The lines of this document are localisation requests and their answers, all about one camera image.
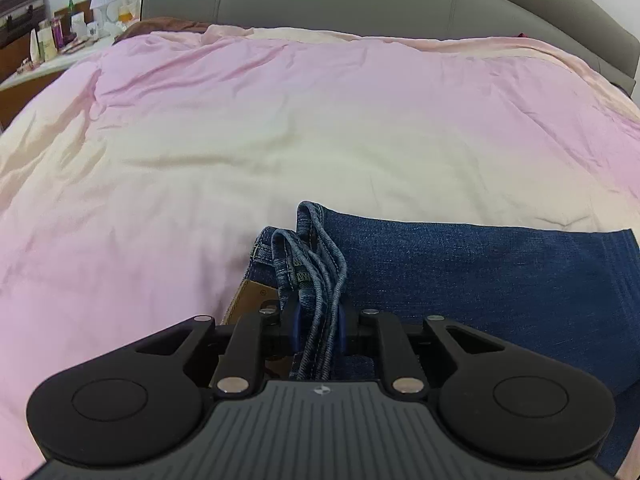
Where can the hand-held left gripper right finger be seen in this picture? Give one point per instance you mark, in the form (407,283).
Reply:
(344,327)

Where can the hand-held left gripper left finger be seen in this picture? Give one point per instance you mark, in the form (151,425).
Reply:
(294,320)

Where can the blue denim pants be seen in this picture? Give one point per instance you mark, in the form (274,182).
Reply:
(480,275)

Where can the pink floral blanket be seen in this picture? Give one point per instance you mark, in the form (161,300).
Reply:
(280,125)

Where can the brown pillow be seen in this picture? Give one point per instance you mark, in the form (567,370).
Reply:
(160,26)

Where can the grey padded headboard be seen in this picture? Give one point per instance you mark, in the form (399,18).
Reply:
(350,0)

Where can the yellow bottle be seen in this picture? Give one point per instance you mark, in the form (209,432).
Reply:
(126,9)

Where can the white and wood nightstand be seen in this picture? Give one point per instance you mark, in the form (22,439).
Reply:
(35,77)

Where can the white table lamp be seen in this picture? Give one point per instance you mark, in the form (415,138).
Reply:
(103,7)

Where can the purple bottle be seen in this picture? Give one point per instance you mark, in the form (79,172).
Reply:
(57,34)

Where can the white cosmetic bottle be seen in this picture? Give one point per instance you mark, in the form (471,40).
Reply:
(44,45)

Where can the brown leather case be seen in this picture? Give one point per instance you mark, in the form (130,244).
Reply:
(17,17)

